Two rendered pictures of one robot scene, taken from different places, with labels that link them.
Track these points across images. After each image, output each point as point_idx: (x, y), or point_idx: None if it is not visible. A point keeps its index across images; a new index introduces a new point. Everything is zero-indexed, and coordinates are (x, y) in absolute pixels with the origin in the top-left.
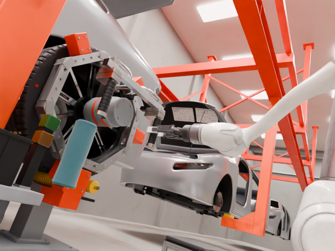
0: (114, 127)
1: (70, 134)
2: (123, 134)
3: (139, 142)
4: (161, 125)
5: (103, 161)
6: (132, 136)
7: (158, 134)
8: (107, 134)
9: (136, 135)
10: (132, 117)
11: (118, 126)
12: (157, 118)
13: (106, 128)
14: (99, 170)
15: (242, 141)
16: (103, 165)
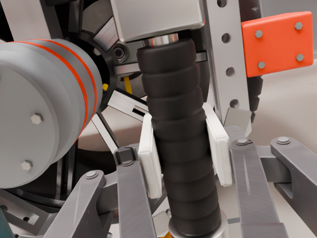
0: (202, 41)
1: (69, 155)
2: (211, 71)
3: (291, 67)
4: (66, 201)
5: (159, 204)
6: (235, 74)
7: (212, 157)
8: (202, 63)
9: (257, 53)
10: (46, 115)
11: (61, 153)
12: (138, 57)
13: (198, 42)
14: (159, 233)
15: None
16: (162, 216)
